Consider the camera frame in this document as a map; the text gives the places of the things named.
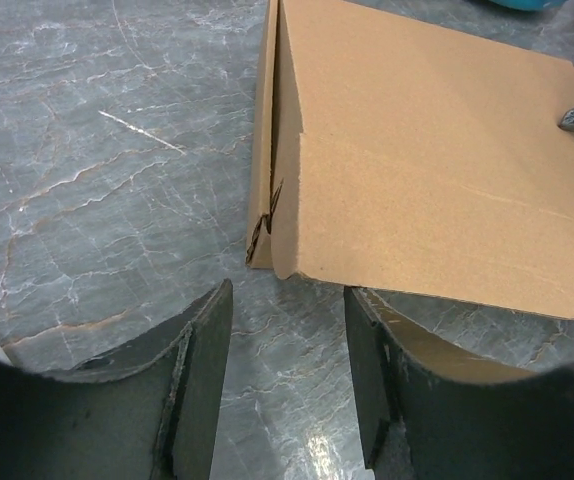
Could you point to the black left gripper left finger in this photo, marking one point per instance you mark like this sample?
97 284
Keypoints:
145 409

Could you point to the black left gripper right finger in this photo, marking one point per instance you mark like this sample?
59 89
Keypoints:
428 409

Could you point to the brown cardboard box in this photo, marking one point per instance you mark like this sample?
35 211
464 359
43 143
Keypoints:
423 162

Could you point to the blue dotted plate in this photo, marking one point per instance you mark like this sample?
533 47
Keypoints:
529 5

